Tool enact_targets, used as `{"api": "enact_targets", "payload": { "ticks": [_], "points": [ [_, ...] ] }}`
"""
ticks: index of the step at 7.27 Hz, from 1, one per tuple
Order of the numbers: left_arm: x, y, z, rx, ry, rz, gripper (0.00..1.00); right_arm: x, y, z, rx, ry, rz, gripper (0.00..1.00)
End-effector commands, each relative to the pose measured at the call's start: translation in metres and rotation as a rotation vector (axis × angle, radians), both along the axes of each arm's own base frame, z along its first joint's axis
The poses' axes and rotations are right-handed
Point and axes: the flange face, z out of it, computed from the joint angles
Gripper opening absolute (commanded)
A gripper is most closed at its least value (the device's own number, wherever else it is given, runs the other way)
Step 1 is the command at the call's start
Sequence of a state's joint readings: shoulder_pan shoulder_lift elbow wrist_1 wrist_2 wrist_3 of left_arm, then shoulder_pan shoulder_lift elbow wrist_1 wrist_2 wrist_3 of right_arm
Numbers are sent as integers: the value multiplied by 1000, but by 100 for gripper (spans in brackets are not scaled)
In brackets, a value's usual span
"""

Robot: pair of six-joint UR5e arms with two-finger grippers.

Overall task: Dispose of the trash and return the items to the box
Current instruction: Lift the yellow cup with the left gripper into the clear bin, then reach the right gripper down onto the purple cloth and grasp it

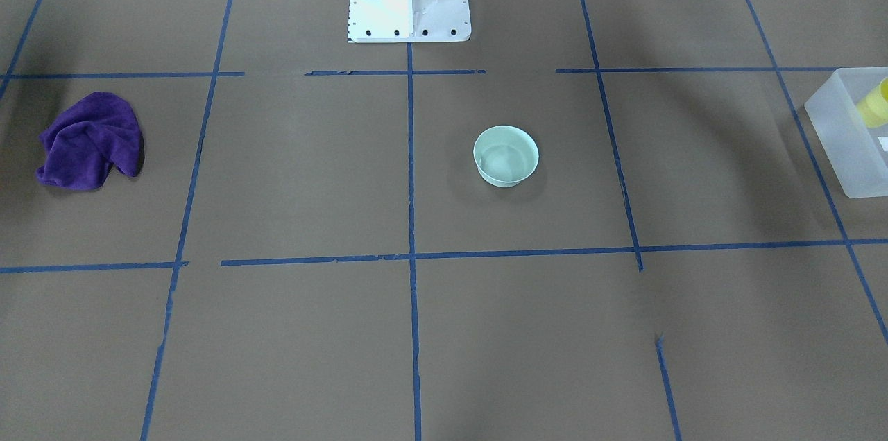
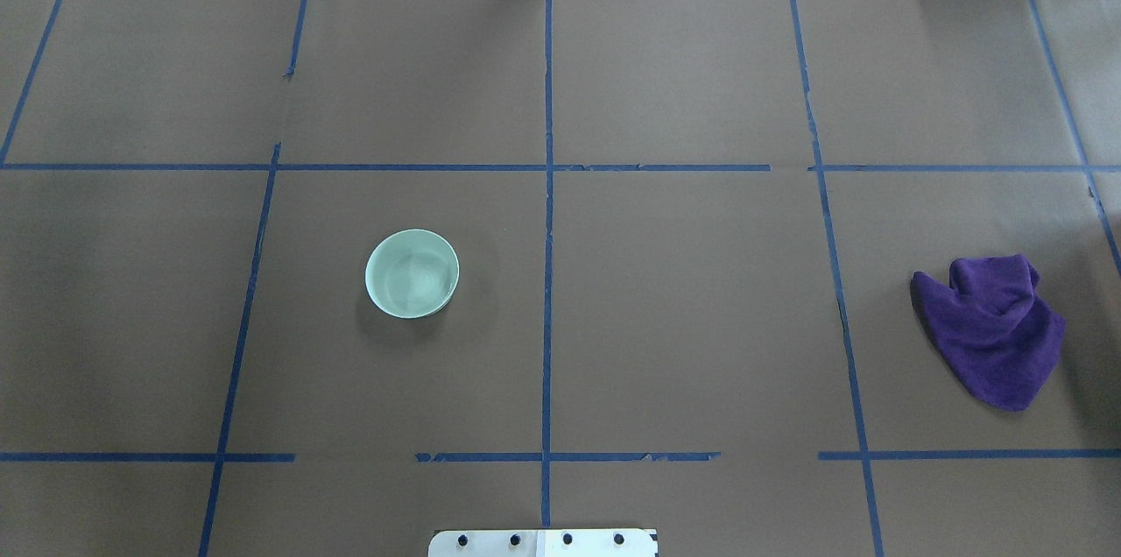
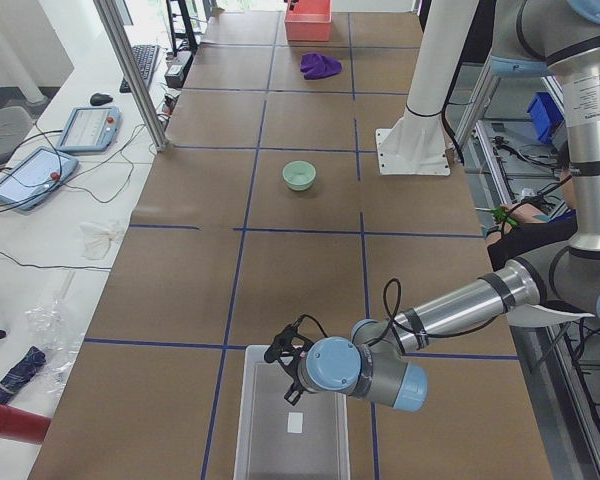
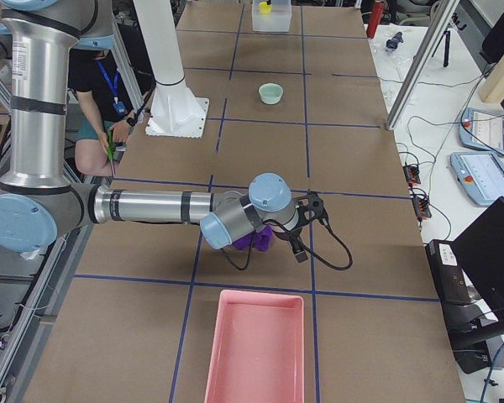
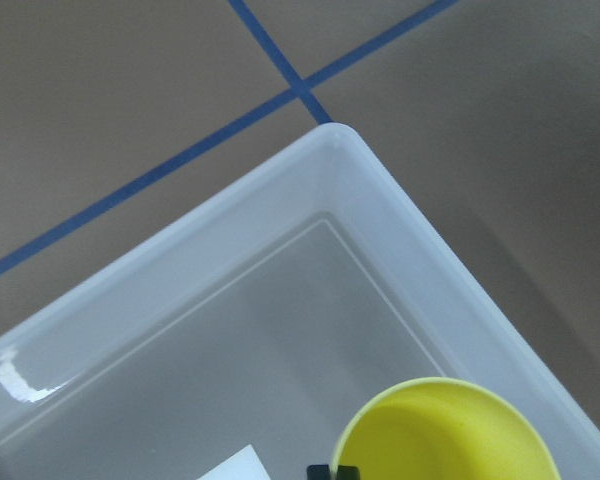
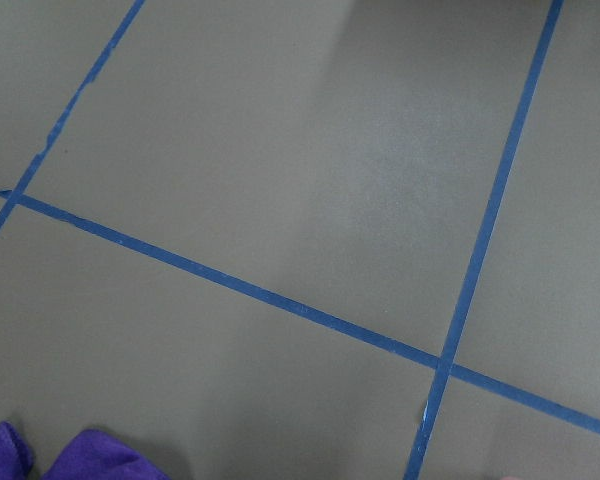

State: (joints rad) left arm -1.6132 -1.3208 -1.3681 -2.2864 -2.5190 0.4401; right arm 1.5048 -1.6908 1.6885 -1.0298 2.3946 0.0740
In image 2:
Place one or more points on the mint green bowl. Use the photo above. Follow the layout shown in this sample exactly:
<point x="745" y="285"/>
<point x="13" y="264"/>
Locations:
<point x="412" y="274"/>

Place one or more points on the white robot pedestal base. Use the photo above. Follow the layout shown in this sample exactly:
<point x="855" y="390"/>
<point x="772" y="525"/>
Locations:
<point x="546" y="542"/>

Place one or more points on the purple microfiber cloth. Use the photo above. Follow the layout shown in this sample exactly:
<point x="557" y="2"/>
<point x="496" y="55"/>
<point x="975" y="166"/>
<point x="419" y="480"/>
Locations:
<point x="992" y="327"/>

